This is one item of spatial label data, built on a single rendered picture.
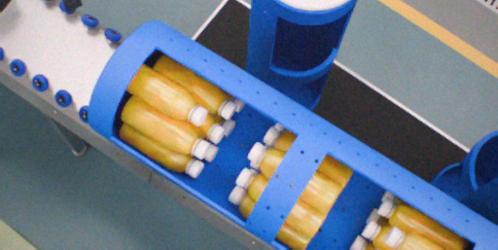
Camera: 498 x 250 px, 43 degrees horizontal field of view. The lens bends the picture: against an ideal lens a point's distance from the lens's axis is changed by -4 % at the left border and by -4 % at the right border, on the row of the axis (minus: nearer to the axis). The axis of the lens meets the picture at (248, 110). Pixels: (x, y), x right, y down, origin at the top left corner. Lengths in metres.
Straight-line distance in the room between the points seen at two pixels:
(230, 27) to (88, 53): 0.98
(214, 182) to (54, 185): 1.19
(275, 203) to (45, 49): 0.77
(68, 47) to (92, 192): 0.95
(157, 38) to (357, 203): 0.59
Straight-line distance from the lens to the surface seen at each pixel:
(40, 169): 2.61
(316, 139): 1.28
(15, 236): 1.45
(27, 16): 1.78
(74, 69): 1.68
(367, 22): 2.81
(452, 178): 2.48
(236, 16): 2.58
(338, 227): 1.52
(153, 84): 1.36
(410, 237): 1.32
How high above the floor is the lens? 2.43
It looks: 70 degrees down
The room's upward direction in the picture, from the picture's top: 6 degrees clockwise
